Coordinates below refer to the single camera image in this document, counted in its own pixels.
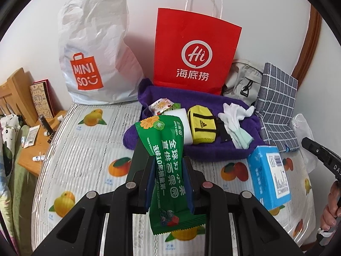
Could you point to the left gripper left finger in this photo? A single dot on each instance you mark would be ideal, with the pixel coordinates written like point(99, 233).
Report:
point(103, 221)

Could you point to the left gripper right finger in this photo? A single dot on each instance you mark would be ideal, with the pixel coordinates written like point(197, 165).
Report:
point(234, 221)

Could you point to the small dark bottle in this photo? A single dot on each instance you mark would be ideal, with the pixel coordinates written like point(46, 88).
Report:
point(46, 125)

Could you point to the white packet on nightstand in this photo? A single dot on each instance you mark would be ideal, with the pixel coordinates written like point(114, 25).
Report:
point(32, 133)

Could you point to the white tube on nightstand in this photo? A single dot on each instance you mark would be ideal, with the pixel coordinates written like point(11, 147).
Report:
point(40, 158)

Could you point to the beige grey backpack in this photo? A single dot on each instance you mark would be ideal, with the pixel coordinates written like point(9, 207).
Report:
point(243, 81)

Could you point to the grey checked cushion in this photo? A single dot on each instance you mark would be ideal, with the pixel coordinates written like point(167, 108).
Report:
point(274, 107)

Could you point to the wooden nightstand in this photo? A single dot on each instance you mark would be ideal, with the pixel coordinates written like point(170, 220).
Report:
point(39, 148)

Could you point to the brown wooden door frame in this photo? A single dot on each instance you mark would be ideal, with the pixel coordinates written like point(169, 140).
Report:
point(309, 46)

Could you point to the green snack packet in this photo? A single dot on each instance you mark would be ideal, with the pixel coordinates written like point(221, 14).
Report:
point(163, 138)

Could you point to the purple towel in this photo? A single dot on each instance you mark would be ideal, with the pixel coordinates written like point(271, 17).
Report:
point(222, 149)

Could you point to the patterned notebook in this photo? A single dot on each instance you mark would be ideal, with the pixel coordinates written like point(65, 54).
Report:
point(42, 101)

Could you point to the colourful quilt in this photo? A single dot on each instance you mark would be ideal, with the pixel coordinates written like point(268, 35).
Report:
point(17, 185)

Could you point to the white sponge block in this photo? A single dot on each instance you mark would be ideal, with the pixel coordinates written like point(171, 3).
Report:
point(182, 115)

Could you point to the fruit print tablecloth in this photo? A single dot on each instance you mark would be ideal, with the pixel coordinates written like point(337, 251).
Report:
point(79, 158)

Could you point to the white work gloves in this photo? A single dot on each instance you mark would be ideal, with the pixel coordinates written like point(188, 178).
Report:
point(231, 116)

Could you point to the red Haidilao paper bag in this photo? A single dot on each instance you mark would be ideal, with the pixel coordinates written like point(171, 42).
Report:
point(193, 51)

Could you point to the fruit print wet wipe sachet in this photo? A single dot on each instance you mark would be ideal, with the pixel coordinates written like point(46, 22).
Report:
point(160, 105)

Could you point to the white Miniso plastic bag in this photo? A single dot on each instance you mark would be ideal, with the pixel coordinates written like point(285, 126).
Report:
point(97, 65)

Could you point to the wooden bed headboard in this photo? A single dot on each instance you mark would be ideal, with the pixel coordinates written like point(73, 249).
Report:
point(16, 97)

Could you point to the yellow Adidas pouch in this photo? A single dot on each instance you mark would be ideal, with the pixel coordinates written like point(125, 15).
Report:
point(202, 124)

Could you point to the person's right hand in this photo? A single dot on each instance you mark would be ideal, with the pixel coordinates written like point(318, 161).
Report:
point(331, 211)

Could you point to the dark gold tin box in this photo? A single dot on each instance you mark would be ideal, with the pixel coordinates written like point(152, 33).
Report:
point(138, 161)

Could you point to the blue tissue box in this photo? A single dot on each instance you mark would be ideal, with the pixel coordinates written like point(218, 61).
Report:
point(269, 177)

